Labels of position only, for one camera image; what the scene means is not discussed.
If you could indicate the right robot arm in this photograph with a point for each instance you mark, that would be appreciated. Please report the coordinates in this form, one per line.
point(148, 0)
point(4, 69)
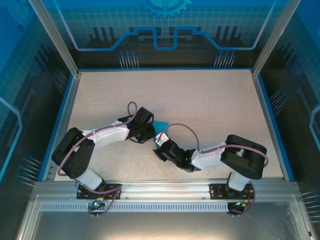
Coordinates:
point(207, 160)

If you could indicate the aluminium frame post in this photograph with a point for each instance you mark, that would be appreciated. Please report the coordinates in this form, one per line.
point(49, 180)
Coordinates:
point(274, 37)
point(57, 37)

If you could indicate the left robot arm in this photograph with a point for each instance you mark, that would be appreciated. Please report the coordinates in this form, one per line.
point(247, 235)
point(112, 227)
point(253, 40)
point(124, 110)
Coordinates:
point(110, 135)

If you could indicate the small lit connector board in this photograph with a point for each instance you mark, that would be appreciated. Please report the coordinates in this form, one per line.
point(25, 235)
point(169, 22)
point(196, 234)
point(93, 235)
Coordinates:
point(241, 204)
point(97, 203)

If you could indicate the blue paper sheet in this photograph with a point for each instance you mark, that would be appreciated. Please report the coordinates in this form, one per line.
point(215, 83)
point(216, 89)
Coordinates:
point(161, 126)

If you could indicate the aluminium side rail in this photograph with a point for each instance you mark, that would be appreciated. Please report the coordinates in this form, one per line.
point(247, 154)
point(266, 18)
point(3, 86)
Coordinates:
point(71, 100)
point(263, 100)

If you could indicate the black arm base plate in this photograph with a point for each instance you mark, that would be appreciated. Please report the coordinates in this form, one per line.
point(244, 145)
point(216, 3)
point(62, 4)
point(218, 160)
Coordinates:
point(216, 191)
point(115, 192)

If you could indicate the aluminium frame cross rail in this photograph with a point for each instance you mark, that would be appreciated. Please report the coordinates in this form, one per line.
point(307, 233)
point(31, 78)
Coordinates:
point(165, 190)

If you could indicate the sheet metal tray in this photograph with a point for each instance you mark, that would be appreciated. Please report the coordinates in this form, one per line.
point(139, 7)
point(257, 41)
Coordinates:
point(160, 227)

